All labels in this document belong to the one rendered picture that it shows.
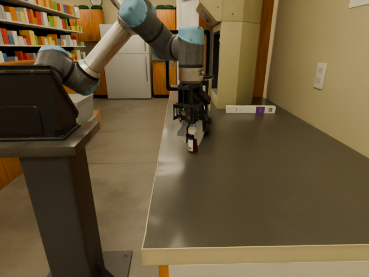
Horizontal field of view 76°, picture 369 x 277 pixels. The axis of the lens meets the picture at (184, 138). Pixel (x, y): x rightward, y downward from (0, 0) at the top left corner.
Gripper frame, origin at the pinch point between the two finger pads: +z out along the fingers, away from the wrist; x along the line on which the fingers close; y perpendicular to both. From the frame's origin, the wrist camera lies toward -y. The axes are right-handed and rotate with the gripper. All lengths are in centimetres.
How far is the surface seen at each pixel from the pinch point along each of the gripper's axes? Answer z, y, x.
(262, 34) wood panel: -38, -111, -1
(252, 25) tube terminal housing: -42, -78, -1
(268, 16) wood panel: -49, -113, 1
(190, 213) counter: 4.3, 30.4, 13.9
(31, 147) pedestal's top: 4, 24, -54
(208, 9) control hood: -48, -59, -20
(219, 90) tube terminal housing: -7, -63, -13
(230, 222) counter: 4.3, 29.1, 22.6
